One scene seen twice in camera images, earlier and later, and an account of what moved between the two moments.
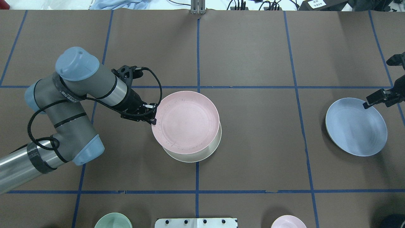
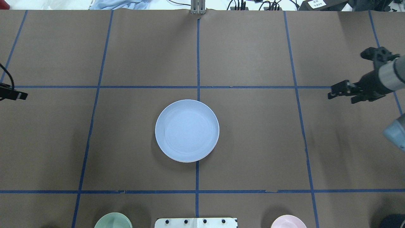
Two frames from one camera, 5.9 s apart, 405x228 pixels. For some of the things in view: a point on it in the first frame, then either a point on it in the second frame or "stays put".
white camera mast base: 196,223 stays put
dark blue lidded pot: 394,220 stays put
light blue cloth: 111,4 stays put
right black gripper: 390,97 to 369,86
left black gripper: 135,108 to 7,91
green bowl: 114,220 stays put
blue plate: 361,132 to 187,130
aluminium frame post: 197,7 stays put
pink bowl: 288,221 stays put
